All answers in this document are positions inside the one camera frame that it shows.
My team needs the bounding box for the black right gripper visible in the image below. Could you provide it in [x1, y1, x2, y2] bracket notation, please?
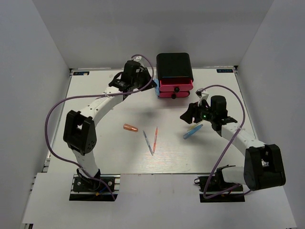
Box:
[181, 99, 216, 124]

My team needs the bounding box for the yellow highlighter pen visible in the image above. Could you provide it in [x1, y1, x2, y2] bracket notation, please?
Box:
[187, 123, 200, 131]

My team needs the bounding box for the blue utility knife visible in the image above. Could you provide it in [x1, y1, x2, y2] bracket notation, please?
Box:
[183, 124, 203, 140]

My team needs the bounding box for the orange highlighter pen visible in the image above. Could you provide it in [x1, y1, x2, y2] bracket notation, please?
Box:
[152, 127, 158, 154]

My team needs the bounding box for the black pink drawer organizer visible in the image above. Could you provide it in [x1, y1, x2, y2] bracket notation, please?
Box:
[156, 52, 194, 99]

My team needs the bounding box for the blue highlighter pen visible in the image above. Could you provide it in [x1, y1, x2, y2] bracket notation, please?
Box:
[142, 130, 154, 156]

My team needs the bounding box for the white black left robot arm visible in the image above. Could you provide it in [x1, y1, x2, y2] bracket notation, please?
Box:
[63, 55, 156, 190]

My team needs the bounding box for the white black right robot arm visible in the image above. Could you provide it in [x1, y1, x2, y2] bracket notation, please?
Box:
[180, 95, 286, 191]

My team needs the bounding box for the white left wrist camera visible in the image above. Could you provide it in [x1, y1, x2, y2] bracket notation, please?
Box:
[131, 55, 145, 67]

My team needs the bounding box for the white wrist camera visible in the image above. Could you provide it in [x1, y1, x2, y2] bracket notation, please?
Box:
[131, 55, 145, 67]
[195, 88, 209, 105]

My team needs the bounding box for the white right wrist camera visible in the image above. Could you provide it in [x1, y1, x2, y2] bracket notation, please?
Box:
[195, 88, 209, 105]

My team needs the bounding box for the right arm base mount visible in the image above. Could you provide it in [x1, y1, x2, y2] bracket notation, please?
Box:
[194, 175, 245, 203]

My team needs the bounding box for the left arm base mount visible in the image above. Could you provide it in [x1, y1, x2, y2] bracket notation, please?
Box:
[69, 174, 120, 202]

